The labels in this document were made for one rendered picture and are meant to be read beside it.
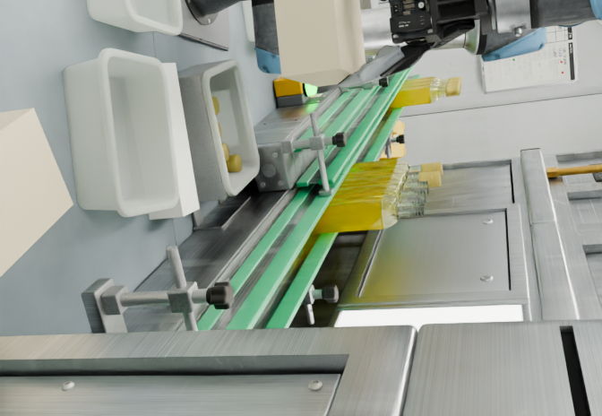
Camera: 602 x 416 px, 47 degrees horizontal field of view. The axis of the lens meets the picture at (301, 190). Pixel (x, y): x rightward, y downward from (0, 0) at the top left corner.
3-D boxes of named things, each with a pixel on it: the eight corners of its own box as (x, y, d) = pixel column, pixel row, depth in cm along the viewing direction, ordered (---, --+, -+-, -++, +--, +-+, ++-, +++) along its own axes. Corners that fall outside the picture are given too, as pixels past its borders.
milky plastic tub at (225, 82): (186, 204, 122) (232, 200, 120) (157, 80, 116) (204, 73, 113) (221, 174, 138) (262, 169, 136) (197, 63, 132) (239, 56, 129)
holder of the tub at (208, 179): (192, 231, 124) (231, 229, 122) (155, 81, 116) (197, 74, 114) (225, 199, 140) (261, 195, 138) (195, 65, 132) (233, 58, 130)
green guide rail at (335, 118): (289, 152, 139) (328, 149, 137) (288, 148, 139) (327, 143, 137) (397, 39, 299) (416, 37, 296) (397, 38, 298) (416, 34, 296)
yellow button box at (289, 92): (276, 108, 176) (304, 104, 173) (270, 78, 174) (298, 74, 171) (283, 101, 182) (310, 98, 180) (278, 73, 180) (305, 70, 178)
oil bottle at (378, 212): (293, 236, 138) (399, 229, 132) (288, 210, 137) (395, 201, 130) (300, 226, 143) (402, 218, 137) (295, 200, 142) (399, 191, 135)
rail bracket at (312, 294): (265, 330, 120) (339, 328, 116) (257, 295, 118) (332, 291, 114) (271, 318, 124) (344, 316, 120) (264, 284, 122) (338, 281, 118)
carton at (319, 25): (271, -22, 85) (331, -32, 82) (308, 4, 100) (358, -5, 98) (281, 76, 85) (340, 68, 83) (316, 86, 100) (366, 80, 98)
